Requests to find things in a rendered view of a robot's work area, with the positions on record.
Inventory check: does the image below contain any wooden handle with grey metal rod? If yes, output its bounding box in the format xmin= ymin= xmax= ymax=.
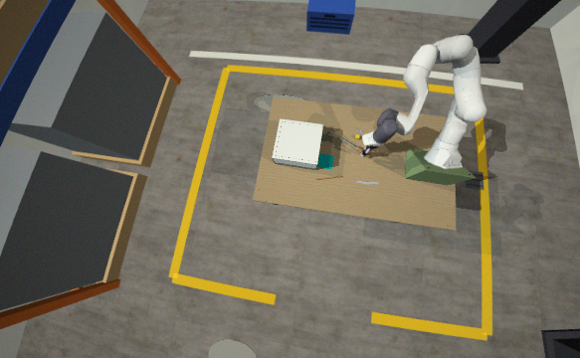
xmin=322 ymin=130 xmax=371 ymax=158

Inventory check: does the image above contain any teal square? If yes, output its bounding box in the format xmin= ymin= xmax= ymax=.
xmin=317 ymin=154 xmax=333 ymax=169

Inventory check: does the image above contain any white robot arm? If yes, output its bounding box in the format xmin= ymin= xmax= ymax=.
xmin=362 ymin=35 xmax=486 ymax=169

